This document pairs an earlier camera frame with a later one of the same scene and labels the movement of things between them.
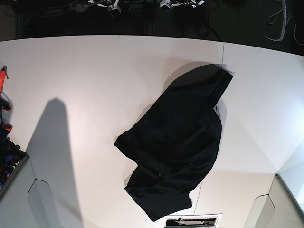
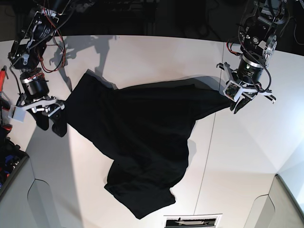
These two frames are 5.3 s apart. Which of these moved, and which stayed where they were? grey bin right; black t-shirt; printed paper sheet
Moved: black t-shirt
Stayed: printed paper sheet; grey bin right
